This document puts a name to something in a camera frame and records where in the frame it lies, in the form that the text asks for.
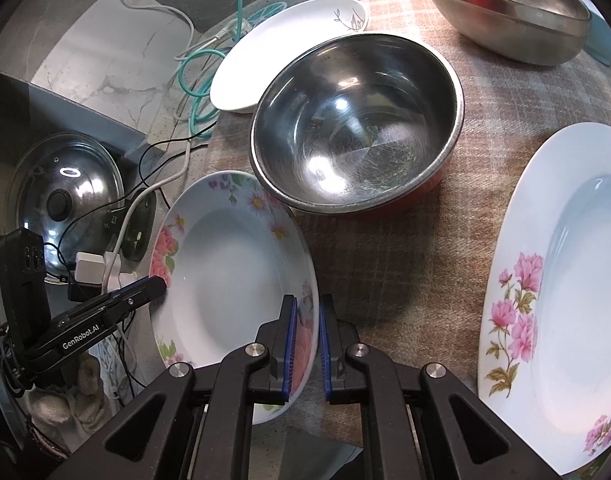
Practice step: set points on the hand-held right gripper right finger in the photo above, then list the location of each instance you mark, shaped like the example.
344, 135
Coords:
327, 350

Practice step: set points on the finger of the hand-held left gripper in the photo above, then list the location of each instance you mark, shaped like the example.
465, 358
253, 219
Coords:
135, 292

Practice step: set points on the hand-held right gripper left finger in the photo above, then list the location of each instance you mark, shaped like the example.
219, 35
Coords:
290, 350

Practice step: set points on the small pink floral plate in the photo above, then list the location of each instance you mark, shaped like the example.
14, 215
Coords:
225, 280

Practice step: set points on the steel bowl with red outside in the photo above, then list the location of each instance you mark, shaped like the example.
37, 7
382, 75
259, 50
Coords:
355, 125

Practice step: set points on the large pink floral plate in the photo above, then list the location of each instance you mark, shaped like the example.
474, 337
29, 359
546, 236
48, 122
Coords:
575, 285

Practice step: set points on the white plate with leaf print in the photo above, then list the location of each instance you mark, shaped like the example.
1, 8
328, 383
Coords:
285, 45

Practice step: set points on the person's left forearm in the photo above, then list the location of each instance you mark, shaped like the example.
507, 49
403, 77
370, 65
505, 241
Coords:
42, 442

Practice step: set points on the person's left hand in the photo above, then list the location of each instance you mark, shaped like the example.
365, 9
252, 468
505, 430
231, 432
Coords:
70, 400

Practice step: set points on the white power strip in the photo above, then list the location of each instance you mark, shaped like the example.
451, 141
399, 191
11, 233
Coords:
119, 275

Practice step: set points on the white charger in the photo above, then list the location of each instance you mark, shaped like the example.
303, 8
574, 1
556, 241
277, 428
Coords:
89, 267

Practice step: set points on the black adapter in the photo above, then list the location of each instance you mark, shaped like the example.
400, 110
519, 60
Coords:
79, 291

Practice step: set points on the dark green round device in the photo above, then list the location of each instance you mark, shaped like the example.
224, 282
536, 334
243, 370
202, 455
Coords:
141, 225

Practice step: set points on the steel pot lid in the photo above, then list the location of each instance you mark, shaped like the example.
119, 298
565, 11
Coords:
80, 185

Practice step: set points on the plaid tablecloth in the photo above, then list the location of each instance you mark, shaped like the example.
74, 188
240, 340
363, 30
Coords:
435, 260

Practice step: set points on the teal round reel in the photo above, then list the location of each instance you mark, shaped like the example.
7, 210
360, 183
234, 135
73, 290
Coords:
265, 12

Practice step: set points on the pale blue object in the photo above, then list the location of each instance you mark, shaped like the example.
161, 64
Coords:
608, 42

